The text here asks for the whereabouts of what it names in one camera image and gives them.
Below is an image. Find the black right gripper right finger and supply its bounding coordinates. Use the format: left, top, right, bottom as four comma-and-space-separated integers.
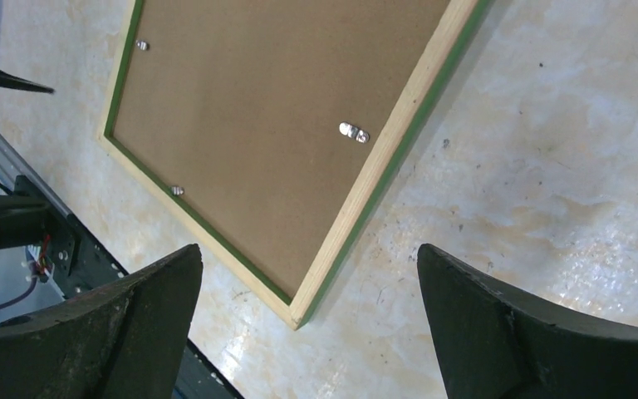
417, 244, 638, 398

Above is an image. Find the green wooden picture frame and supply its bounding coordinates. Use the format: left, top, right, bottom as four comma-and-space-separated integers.
99, 1, 488, 329

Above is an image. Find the metal frame turn clip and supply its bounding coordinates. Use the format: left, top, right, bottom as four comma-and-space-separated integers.
339, 121, 371, 144
135, 40, 150, 51
169, 185, 184, 196

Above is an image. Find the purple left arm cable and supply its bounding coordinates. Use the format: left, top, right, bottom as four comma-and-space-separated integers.
0, 275, 39, 318

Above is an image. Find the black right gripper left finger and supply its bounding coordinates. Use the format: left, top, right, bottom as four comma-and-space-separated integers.
0, 244, 203, 398

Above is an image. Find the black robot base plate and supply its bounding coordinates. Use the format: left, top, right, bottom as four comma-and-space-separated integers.
13, 175, 243, 399

